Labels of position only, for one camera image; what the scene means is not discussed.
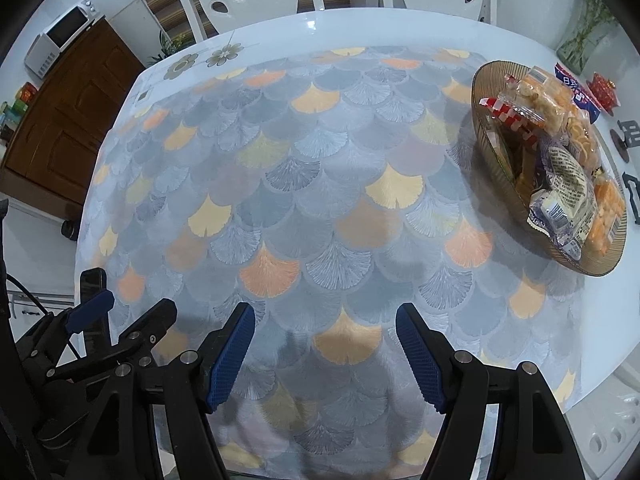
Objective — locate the woven round basket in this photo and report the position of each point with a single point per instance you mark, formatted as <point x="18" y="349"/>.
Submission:
<point x="487" y="110"/>

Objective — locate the black ornament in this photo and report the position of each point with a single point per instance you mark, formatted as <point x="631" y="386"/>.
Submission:
<point x="627" y="137"/>
<point x="634" y="195"/>

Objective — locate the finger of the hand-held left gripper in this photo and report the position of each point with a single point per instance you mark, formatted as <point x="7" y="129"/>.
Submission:
<point x="90" y="312"/>
<point x="155" y="320"/>

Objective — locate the black glossy slab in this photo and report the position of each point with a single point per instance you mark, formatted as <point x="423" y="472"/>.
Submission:
<point x="92" y="280"/>

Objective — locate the purple white snack bag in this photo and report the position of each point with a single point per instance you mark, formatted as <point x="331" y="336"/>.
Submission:
<point x="570" y="185"/>

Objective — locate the row of colourful small boxes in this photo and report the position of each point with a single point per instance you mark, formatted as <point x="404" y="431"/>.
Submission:
<point x="20" y="105"/>

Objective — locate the brown wooden cabinet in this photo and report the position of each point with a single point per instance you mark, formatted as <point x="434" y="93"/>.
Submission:
<point x="75" y="110"/>

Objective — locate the glass vase with green stems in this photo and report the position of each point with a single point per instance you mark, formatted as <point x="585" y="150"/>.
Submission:
<point x="580" y="45"/>

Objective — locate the green potted plant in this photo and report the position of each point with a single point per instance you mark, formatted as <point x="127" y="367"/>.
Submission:
<point x="170" y="50"/>

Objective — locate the white microwave oven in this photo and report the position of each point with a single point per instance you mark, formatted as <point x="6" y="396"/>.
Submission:
<point x="55" y="40"/>

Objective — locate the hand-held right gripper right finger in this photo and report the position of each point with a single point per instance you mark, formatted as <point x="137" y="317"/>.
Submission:
<point x="420" y="360"/>

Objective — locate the white refrigerator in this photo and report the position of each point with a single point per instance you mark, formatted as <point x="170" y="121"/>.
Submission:
<point x="135" y="25"/>

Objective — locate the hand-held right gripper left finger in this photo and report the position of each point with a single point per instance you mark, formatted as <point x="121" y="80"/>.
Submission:
<point x="230" y="360"/>

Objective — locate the red ornament box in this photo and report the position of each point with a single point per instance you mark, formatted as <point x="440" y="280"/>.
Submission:
<point x="605" y="90"/>

